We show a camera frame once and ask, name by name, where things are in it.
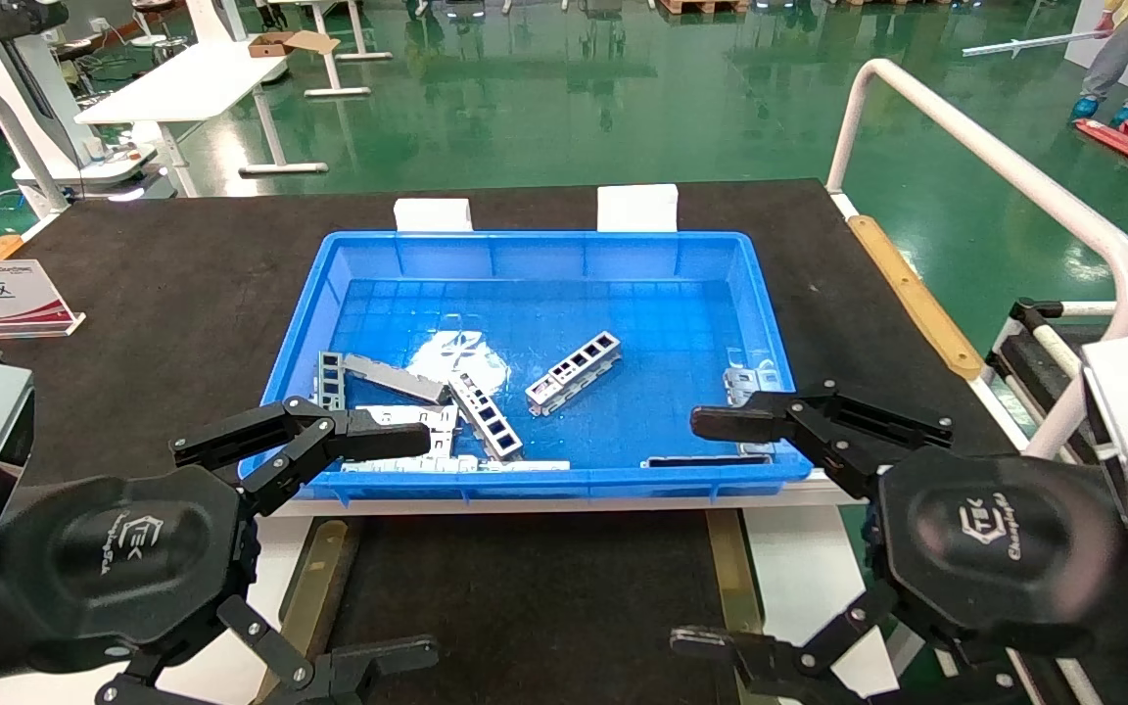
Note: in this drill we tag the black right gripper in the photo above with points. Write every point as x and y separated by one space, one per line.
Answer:
995 548

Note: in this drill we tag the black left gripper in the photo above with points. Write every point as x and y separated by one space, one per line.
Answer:
114 558

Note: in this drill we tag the grey perforated metal bracket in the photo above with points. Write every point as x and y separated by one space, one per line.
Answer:
486 416
574 372

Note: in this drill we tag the dark thin metal strip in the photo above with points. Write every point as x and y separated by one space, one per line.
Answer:
701 460

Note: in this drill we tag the pale perforated metal plate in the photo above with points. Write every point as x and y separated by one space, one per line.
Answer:
442 419

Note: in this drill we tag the long flat grey metal plate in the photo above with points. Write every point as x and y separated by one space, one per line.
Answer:
393 377

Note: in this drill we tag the blue plastic bin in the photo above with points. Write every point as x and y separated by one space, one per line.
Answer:
672 323

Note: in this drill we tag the long wooden edge strip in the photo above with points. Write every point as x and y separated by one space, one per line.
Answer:
916 299

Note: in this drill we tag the black table mat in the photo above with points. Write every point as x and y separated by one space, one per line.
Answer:
182 294

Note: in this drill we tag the white foam block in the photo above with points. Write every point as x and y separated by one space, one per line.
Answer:
433 215
637 208

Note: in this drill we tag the acrylic sign with red print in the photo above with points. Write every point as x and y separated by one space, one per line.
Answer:
1 299

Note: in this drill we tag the white desk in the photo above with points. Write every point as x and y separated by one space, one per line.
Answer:
339 92
192 83

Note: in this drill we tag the open cardboard box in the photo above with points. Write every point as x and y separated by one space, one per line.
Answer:
275 44

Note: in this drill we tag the wooden pallet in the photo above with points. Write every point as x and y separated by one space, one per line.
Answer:
701 6

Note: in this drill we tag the long white pole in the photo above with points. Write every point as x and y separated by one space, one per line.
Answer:
1024 42

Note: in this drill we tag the small folded metal bracket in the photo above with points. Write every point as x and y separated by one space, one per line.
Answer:
750 377

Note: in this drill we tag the grey ladder-shaped metal bracket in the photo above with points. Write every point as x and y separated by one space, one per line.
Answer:
330 377

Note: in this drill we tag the black cart frame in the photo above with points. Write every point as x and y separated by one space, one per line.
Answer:
1024 362

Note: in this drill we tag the white tubular guard rail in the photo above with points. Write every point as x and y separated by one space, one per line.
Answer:
1014 168

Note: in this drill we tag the grey tubular guard rail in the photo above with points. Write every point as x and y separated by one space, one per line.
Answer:
36 166

